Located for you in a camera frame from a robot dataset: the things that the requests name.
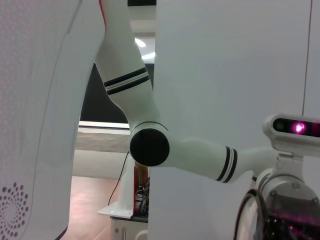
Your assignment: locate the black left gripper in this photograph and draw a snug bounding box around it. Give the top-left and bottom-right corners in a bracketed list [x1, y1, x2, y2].
[263, 211, 320, 240]

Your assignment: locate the white cabinet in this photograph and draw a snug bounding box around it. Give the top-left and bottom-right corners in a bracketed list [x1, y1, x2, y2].
[109, 216, 150, 240]

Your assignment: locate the white stand base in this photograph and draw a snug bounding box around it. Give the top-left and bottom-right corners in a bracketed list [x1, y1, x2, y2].
[97, 154, 151, 220]

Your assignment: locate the grey ledge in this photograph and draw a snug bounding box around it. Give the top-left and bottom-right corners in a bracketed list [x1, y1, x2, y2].
[76, 120, 131, 154]

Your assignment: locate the dark window pane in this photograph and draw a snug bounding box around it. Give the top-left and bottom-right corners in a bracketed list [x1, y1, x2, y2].
[81, 62, 131, 124]

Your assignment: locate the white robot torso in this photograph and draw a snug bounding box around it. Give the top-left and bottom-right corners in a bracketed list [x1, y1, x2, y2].
[0, 0, 107, 240]

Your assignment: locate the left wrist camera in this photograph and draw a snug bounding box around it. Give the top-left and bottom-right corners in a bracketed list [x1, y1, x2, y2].
[261, 113, 320, 157]

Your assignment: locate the coloured wire bundle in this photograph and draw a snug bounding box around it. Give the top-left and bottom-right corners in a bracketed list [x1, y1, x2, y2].
[134, 166, 151, 216]

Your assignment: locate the thin black cable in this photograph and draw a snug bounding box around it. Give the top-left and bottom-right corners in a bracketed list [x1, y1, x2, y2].
[108, 151, 130, 206]

